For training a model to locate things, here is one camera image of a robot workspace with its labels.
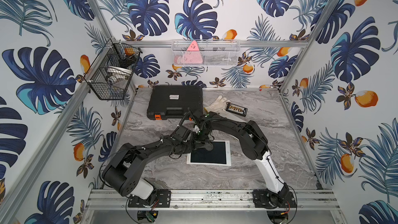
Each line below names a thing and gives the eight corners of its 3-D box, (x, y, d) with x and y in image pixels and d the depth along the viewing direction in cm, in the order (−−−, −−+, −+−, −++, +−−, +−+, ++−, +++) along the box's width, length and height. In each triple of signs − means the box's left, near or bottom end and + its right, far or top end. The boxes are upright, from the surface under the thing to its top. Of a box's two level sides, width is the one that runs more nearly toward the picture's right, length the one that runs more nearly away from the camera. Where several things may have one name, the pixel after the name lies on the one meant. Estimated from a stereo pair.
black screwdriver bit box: (223, 109, 112) (224, 107, 110) (226, 103, 116) (227, 101, 114) (245, 117, 108) (246, 115, 106) (247, 110, 111) (248, 108, 109)
